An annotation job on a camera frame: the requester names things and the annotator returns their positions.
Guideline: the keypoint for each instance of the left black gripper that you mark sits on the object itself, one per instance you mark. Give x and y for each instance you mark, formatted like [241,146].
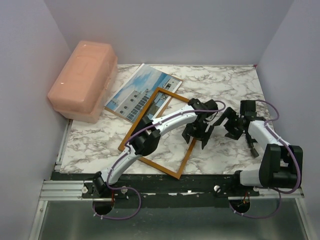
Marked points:
[189,133]

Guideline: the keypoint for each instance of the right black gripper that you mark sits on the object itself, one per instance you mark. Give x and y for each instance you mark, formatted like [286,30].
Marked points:
[229,113]

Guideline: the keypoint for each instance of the photo of white building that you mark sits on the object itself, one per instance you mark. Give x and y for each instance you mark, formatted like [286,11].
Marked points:
[131,98]

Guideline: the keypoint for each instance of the brown wooden picture frame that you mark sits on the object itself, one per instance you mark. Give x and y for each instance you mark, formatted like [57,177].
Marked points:
[160,140]

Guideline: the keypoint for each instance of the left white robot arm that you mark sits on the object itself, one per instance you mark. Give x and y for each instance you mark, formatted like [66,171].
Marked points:
[102,180]

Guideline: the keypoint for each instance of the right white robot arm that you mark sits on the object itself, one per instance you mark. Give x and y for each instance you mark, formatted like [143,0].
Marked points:
[281,165]

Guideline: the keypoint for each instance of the small black tool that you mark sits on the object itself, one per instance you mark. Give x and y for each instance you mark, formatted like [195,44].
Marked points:
[250,142]

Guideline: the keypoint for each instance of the pink translucent plastic storage box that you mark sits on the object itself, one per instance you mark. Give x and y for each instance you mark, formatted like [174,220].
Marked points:
[84,85]

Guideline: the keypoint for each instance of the black mounting base rail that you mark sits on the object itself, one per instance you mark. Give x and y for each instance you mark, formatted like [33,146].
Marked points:
[162,191]

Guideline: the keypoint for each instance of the aluminium extrusion frame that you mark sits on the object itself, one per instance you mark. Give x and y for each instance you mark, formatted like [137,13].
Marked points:
[86,148]

